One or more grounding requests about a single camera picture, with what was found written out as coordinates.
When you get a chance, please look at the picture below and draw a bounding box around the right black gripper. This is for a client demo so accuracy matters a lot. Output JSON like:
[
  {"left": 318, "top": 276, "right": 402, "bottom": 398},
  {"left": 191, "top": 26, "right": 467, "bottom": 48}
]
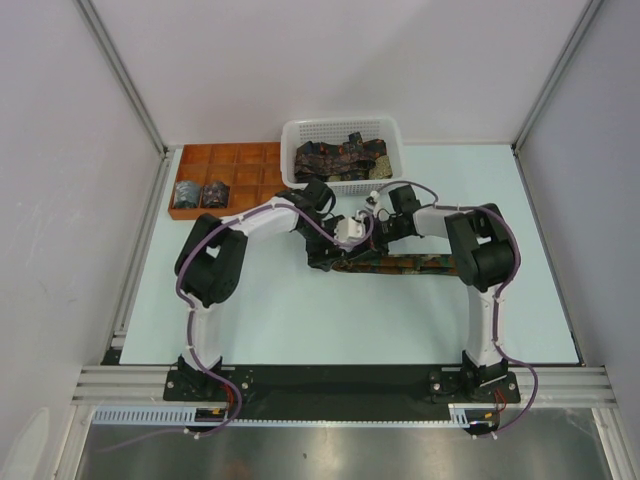
[{"left": 349, "top": 213, "right": 409, "bottom": 261}]

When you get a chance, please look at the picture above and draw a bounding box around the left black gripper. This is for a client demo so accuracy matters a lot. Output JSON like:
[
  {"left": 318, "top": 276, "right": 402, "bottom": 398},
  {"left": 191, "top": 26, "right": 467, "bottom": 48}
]
[{"left": 297, "top": 215, "right": 345, "bottom": 272}]

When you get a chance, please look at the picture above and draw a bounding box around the orange green patterned tie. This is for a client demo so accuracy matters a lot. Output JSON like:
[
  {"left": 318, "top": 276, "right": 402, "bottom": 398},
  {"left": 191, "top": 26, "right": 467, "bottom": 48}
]
[{"left": 331, "top": 254, "right": 458, "bottom": 276}]

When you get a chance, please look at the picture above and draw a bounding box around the dark red tie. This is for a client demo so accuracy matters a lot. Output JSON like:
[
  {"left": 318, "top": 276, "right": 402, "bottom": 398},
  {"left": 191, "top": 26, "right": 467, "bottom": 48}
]
[{"left": 201, "top": 180, "right": 230, "bottom": 208}]

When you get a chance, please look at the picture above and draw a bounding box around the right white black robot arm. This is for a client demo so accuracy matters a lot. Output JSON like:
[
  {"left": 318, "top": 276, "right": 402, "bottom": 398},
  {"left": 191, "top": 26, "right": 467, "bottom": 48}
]
[{"left": 367, "top": 181, "right": 521, "bottom": 401}]

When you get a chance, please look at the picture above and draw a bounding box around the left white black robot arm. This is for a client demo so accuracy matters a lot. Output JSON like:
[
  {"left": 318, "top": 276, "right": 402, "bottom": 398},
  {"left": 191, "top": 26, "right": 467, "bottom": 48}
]
[{"left": 174, "top": 181, "right": 373, "bottom": 400}]

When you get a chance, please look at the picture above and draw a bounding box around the olive gold tie in basket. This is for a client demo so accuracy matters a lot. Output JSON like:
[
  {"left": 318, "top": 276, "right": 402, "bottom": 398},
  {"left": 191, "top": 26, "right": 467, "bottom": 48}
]
[{"left": 369, "top": 155, "right": 393, "bottom": 180}]

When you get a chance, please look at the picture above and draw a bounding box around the dark patterned tie in basket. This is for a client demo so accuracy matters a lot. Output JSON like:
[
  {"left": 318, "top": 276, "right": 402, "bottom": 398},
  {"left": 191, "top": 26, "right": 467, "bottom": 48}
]
[{"left": 294, "top": 132, "right": 389, "bottom": 183}]

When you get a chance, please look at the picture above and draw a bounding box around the orange compartment tray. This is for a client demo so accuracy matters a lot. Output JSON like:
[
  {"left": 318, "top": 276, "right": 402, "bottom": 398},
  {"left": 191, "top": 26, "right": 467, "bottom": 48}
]
[{"left": 168, "top": 142, "right": 286, "bottom": 221}]

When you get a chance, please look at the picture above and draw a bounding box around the rolled grey tie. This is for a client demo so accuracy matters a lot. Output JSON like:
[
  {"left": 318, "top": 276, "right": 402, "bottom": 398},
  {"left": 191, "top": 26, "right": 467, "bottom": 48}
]
[{"left": 172, "top": 180, "right": 201, "bottom": 209}]

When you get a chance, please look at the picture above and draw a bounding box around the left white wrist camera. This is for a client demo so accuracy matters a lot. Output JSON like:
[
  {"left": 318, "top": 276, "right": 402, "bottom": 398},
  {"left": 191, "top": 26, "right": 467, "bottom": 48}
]
[{"left": 334, "top": 212, "right": 373, "bottom": 250}]

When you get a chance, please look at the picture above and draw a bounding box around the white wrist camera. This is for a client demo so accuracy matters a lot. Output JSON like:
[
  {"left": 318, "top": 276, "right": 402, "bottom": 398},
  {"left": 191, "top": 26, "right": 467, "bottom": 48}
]
[
  {"left": 334, "top": 212, "right": 373, "bottom": 250},
  {"left": 365, "top": 190, "right": 382, "bottom": 216}
]

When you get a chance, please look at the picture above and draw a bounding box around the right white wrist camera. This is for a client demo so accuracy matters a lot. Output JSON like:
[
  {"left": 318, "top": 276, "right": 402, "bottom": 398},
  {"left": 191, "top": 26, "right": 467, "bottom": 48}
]
[{"left": 365, "top": 190, "right": 382, "bottom": 216}]

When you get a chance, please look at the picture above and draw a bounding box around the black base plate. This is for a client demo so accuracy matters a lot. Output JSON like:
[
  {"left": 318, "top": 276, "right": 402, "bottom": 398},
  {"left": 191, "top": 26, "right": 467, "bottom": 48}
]
[{"left": 163, "top": 360, "right": 521, "bottom": 422}]

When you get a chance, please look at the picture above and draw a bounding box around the white slotted cable duct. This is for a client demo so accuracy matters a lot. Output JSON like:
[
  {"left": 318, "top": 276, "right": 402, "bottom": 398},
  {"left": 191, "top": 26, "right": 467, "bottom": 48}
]
[{"left": 92, "top": 405, "right": 496, "bottom": 428}]

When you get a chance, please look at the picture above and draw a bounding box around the aluminium frame rail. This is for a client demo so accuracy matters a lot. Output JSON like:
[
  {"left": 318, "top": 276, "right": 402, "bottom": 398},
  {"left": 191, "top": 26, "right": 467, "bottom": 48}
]
[{"left": 72, "top": 0, "right": 168, "bottom": 158}]

